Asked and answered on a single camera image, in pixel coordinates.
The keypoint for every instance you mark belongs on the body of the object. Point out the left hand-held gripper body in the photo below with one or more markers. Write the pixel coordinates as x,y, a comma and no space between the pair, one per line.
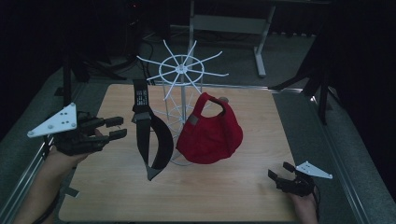
62,123

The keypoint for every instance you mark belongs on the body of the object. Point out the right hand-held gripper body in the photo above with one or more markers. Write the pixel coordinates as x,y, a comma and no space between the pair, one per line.
306,177

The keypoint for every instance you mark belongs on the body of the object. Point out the grey sun visor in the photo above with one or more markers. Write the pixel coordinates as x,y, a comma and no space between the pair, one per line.
144,133

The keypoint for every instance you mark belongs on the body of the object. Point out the red baseball cap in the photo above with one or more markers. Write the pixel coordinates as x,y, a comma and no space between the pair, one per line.
208,140

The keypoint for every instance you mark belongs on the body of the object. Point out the person's right hand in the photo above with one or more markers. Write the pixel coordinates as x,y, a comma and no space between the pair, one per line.
303,208

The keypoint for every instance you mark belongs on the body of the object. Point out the person's left hand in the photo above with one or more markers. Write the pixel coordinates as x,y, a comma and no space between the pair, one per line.
67,158

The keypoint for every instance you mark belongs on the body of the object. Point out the black metal stand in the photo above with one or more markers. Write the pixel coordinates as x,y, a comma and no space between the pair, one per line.
67,81
323,93

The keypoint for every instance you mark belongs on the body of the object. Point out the grey flat strip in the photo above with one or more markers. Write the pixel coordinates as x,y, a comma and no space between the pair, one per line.
72,191

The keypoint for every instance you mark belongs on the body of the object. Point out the round grey table grommet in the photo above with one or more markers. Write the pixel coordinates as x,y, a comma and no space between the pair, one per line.
224,99

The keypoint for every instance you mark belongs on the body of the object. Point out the metal floor rail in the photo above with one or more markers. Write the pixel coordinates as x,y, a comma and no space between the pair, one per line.
18,189
336,155

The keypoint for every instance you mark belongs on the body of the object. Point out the white desk frame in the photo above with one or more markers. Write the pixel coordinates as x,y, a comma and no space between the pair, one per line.
229,24

